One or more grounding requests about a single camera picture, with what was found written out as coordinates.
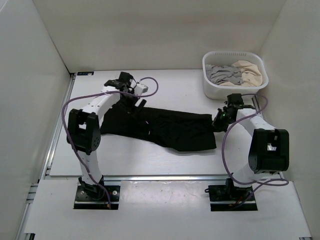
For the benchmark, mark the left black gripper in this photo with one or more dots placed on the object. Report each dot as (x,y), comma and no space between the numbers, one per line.
(131,107)

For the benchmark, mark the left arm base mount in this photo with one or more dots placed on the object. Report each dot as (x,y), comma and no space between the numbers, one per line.
(112,195)

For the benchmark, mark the white plastic laundry basket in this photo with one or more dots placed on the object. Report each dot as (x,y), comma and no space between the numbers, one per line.
(221,58)

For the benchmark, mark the beige garment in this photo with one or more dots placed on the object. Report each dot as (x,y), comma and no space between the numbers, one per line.
(250,75)

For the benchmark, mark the left aluminium rail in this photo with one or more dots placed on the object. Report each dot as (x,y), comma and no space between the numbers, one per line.
(46,161)

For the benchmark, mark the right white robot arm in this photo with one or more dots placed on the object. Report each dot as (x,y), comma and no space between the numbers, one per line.
(269,151)

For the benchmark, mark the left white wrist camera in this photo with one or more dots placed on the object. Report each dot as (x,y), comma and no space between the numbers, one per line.
(140,89)

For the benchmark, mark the front aluminium rail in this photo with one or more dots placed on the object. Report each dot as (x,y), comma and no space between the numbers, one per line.
(202,177)

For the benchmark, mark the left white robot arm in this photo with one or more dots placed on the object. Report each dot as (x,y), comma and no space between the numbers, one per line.
(84,134)

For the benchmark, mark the small dark label sticker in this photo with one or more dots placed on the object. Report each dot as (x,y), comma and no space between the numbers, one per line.
(85,73)

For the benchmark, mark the black trousers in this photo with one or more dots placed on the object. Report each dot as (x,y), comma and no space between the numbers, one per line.
(180,131)

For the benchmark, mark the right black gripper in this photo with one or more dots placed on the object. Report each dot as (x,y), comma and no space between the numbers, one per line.
(216,125)

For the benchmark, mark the grey garment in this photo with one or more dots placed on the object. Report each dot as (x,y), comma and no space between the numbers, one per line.
(225,74)

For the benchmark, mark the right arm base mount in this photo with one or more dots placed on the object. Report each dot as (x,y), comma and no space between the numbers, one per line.
(227,197)

